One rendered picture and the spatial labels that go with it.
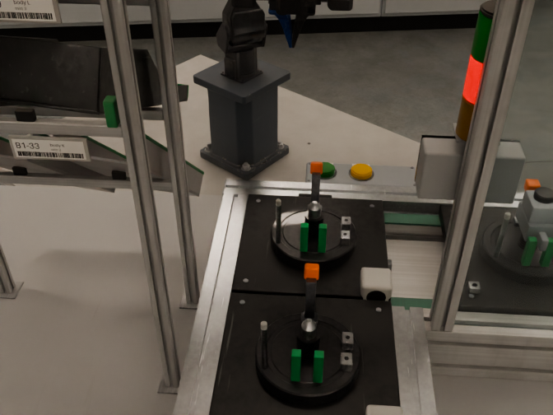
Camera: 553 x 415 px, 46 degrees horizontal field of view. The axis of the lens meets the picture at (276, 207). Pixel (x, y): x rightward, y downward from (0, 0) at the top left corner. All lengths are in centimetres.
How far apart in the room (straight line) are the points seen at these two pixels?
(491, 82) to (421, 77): 304
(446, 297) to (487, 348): 12
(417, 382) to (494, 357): 16
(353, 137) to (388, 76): 222
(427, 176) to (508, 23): 22
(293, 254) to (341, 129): 61
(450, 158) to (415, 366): 29
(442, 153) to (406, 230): 38
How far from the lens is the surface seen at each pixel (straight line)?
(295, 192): 119
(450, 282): 91
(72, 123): 74
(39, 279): 124
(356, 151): 150
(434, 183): 84
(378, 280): 99
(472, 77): 77
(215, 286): 102
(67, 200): 140
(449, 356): 102
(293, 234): 105
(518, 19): 72
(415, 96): 357
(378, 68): 383
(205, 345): 95
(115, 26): 67
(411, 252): 115
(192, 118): 162
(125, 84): 69
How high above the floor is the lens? 168
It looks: 38 degrees down
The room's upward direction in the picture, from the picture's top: straight up
